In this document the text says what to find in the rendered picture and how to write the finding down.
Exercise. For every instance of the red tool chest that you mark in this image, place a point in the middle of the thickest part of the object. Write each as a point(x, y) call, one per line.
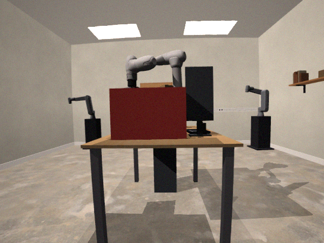
point(148, 113)

